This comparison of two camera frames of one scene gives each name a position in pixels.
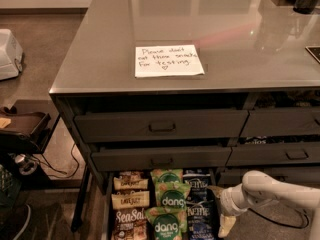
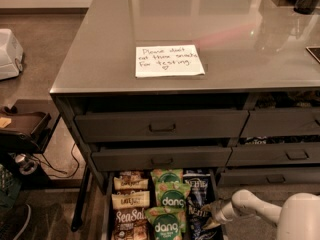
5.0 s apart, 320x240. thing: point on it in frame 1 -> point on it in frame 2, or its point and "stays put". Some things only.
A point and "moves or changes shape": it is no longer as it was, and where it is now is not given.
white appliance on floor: (11, 55) stays put
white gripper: (227, 198) -> (219, 212)
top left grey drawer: (113, 127) stays put
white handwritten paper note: (167, 61) stays put
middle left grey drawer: (162, 158) stays put
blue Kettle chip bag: (202, 211) moves or changes shape
